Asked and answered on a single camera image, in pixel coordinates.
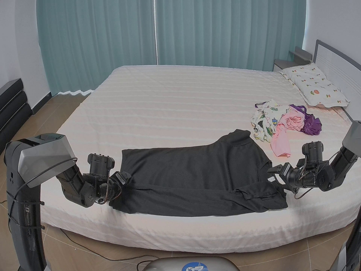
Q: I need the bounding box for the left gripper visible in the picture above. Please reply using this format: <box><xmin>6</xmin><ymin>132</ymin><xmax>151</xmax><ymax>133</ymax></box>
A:
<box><xmin>107</xmin><ymin>171</ymin><xmax>132</xmax><ymax>201</ymax></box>

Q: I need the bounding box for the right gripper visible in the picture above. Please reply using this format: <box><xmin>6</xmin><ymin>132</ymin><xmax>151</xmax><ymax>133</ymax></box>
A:
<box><xmin>278</xmin><ymin>163</ymin><xmax>302</xmax><ymax>193</ymax></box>

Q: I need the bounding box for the black T-shirt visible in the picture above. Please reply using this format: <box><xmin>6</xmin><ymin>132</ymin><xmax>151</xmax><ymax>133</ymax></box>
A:
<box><xmin>108</xmin><ymin>129</ymin><xmax>289</xmax><ymax>216</ymax></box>

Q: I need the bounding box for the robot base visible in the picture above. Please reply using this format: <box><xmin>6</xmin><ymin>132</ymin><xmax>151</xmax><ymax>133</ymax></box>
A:
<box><xmin>147</xmin><ymin>256</ymin><xmax>236</xmax><ymax>271</ymax></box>

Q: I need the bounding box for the pink garment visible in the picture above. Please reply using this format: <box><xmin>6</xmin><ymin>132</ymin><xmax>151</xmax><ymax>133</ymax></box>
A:
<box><xmin>270</xmin><ymin>112</ymin><xmax>306</xmax><ymax>158</ymax></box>

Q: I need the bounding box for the purple garment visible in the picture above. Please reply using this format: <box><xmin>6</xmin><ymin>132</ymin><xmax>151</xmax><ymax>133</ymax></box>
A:
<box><xmin>289</xmin><ymin>104</ymin><xmax>323</xmax><ymax>136</ymax></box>

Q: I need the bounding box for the white printed garment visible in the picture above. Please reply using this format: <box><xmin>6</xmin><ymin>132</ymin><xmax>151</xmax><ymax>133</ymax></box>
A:
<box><xmin>250</xmin><ymin>99</ymin><xmax>288</xmax><ymax>143</ymax></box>

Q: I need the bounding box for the white printed pillow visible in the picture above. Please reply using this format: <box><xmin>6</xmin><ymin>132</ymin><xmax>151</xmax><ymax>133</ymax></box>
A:
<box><xmin>279</xmin><ymin>62</ymin><xmax>350</xmax><ymax>108</ymax></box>

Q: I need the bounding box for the bed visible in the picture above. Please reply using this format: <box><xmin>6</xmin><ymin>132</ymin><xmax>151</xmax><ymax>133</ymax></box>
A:
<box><xmin>40</xmin><ymin>40</ymin><xmax>361</xmax><ymax>250</ymax></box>

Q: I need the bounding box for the grey bedside table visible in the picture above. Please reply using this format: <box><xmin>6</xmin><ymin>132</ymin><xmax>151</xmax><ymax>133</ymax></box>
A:
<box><xmin>274</xmin><ymin>46</ymin><xmax>313</xmax><ymax>72</ymax></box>

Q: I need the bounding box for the black chest of drawers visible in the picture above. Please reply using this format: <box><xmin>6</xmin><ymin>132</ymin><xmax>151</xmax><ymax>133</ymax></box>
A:
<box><xmin>0</xmin><ymin>78</ymin><xmax>33</xmax><ymax>152</ymax></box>

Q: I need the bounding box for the black cable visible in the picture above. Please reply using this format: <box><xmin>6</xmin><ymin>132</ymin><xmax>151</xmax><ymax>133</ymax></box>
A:
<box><xmin>61</xmin><ymin>229</ymin><xmax>158</xmax><ymax>271</ymax></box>

